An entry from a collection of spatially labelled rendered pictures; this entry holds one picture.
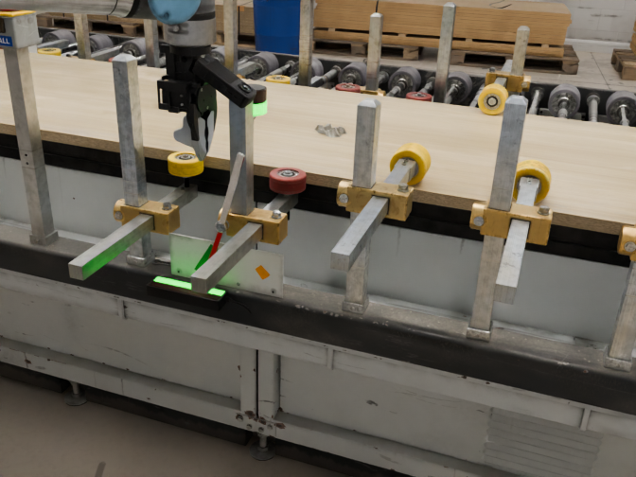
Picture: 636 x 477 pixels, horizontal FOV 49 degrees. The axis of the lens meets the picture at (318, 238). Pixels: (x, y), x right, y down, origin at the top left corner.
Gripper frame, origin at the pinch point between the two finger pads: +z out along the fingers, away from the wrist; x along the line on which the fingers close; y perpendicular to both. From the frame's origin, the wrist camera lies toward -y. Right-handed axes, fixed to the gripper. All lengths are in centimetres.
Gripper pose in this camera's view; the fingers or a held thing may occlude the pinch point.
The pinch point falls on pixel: (204, 154)
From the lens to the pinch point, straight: 133.6
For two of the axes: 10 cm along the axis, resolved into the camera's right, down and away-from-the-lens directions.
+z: -0.4, 9.0, 4.4
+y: -9.4, -1.8, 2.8
